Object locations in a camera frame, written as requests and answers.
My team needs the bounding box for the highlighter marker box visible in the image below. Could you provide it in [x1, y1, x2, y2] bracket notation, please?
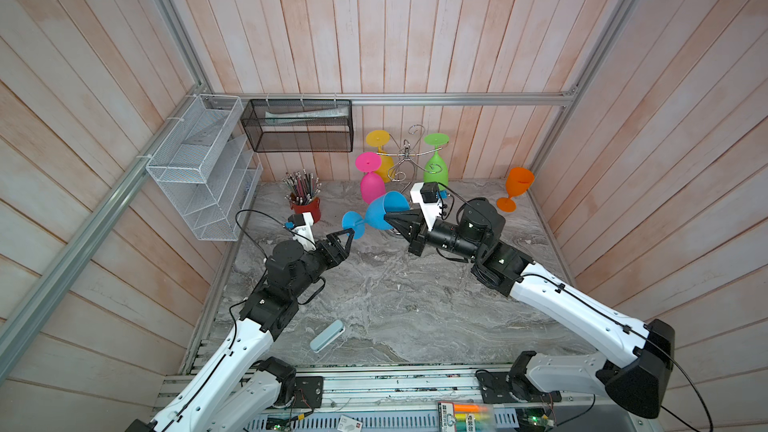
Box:
[437, 401, 496, 432]

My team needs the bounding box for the bundle of pencils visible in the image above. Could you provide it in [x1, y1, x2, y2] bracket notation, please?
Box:
[282, 170, 321, 205]

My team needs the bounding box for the black mesh wall basket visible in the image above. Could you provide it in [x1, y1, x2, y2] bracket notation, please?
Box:
[240, 98, 354, 153]

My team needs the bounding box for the white mesh wall shelf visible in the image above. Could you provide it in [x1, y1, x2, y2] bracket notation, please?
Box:
[147, 94, 263, 242]

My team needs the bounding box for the pink wine glass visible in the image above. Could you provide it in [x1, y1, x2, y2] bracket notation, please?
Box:
[355, 152, 386, 204]

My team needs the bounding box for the green wine glass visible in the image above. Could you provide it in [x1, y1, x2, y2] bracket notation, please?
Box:
[423, 133, 450, 192]

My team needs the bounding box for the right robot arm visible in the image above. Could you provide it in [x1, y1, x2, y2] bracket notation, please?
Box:
[384, 198, 675, 419]

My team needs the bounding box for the blue wine glass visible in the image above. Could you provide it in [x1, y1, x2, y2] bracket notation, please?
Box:
[342, 191, 410, 239]

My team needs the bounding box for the light blue case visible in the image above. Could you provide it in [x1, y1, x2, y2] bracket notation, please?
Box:
[310, 320, 345, 353]

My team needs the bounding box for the red pencil cup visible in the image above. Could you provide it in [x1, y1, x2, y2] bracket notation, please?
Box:
[291, 196, 321, 223]

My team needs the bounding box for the chrome wine glass rack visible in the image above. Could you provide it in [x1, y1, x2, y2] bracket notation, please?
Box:
[387, 139, 428, 193]

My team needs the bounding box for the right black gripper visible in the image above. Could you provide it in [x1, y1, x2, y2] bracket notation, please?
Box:
[386, 210, 482, 265]

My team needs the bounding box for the yellow wine glass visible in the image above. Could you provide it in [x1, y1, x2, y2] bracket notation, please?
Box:
[365, 129, 394, 183]

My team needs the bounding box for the orange wine glass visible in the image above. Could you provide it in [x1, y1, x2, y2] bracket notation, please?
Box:
[496, 167, 535, 213]

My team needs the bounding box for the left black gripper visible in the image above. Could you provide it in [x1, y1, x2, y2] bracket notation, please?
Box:
[289, 228, 354, 298]

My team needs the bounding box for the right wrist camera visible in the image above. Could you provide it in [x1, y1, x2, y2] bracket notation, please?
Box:
[410, 182, 444, 231]

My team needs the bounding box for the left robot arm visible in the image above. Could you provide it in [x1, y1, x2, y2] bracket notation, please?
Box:
[128, 228, 355, 431]

